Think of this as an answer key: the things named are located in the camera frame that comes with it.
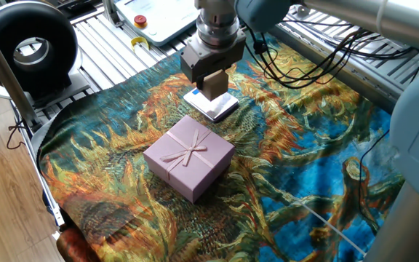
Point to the grey Schunk gripper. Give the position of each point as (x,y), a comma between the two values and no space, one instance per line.
(209,60)

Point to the light wooden block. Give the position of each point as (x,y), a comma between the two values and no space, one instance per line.
(215,85)

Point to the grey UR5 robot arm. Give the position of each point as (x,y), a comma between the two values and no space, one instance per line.
(417,127)

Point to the silver digital scale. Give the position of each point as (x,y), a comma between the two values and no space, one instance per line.
(216,109)

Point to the silver force torque sensor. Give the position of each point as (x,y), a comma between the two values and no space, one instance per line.
(216,29)

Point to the white teach pendant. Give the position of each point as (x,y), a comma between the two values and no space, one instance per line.
(166,22)

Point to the pink gift box with ribbon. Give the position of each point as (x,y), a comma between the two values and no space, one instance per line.
(189,160)

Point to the yellow tape piece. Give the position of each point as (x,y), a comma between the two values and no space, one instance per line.
(139,38)

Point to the sunflower painting cloth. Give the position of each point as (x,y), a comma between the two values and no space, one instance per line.
(104,174)

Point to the black keyboard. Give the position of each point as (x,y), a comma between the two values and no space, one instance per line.
(75,5)

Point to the metal bracket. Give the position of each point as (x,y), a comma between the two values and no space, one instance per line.
(111,12)

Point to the aluminium rail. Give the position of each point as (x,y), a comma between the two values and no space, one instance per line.
(340,69)

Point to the slanted aluminium post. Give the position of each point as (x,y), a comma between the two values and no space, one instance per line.
(2,69)

